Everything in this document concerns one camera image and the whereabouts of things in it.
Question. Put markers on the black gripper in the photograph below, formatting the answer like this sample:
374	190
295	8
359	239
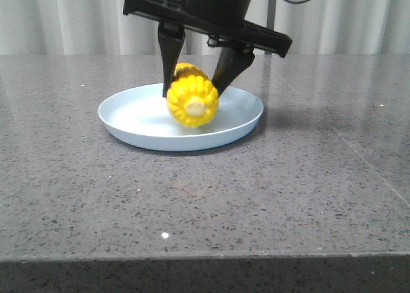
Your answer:
222	20

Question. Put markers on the yellow corn cob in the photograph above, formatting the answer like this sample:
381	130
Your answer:
192	99

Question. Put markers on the light blue round plate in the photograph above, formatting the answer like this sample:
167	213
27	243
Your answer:
139	116

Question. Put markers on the white pleated curtain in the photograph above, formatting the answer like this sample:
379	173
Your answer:
100	27

